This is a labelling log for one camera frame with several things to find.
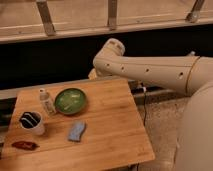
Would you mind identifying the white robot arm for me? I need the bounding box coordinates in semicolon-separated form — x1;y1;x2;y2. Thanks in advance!
93;38;213;171

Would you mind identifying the green ceramic bowl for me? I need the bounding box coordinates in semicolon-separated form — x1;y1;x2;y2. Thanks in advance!
54;88;87;115

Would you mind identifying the clear plastic bottle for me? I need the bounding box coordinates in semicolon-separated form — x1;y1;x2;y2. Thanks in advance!
39;88;56;116

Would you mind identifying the white cup with dark contents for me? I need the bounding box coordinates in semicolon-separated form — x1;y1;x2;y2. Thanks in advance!
19;112;45;135

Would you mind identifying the dark red chili pepper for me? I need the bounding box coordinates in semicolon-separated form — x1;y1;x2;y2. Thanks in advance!
12;141;38;150

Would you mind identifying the middle metal bracket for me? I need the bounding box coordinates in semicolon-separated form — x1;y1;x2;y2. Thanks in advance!
107;0;117;30

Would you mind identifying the metal bracket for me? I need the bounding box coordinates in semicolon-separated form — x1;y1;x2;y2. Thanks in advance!
36;0;55;36
186;0;205;23
107;0;117;30

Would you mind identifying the left metal bracket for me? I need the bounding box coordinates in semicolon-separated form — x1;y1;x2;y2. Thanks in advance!
36;0;55;36

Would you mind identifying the right metal bracket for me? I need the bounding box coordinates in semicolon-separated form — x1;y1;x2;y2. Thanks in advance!
186;0;205;23

